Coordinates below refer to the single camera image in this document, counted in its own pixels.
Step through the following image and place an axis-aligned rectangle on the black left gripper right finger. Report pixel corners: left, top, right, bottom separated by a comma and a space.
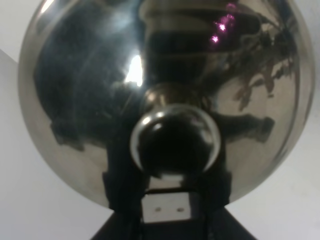
187, 170, 255, 240

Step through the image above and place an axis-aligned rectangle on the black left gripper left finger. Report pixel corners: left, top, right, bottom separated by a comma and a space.
92, 172, 150, 240

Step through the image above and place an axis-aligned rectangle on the stainless steel teapot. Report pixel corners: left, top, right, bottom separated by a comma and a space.
18, 0, 315, 213

